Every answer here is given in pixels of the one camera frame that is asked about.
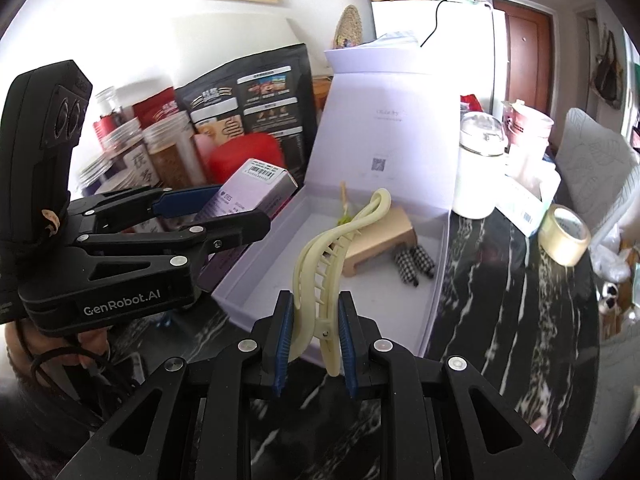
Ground white refrigerator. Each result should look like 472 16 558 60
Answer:
371 0 506 112

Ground yellow green hair pin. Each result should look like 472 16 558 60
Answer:
337 181 357 229

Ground beige windowed box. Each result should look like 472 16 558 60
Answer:
341 206 419 277

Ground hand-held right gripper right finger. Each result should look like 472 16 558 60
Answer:
336 291 576 480

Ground grey patterned cushion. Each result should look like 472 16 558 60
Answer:
555 107 640 237

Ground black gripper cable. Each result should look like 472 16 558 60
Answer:
30 350 144 426

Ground lavender gift box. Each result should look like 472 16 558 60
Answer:
212 40 474 367

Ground brown door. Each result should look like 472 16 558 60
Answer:
492 0 556 111

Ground red plastic container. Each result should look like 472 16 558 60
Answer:
207 132 286 186

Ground black power cable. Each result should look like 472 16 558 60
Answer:
419 0 451 49

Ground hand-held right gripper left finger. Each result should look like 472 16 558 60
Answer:
52 290 296 480

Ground black snack bag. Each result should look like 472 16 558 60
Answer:
175 42 321 187

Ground white cup with clear lid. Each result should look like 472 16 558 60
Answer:
452 111 507 220

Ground cream hair claw clip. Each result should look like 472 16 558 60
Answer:
291 187 394 377

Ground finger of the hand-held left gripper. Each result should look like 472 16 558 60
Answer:
67 185 223 234
75 207 271 262

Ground person's left hand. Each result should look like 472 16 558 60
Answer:
5 322 114 402

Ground dark red pouch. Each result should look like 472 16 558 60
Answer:
132 87 179 120

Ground clear jar brown contents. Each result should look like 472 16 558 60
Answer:
142 110 197 192

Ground purple silver carton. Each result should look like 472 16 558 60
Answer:
192 157 304 292

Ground black white checked scrunchie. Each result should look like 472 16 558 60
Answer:
394 246 435 289

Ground black white plush slipper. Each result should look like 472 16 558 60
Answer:
597 280 626 314

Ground white barcode carton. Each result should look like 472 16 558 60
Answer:
495 160 562 237

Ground woven round trivet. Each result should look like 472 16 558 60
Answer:
332 5 364 50

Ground clear packing tape roll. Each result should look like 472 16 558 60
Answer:
537 205 592 266

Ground hanging dark bag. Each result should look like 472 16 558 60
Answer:
592 30 626 111

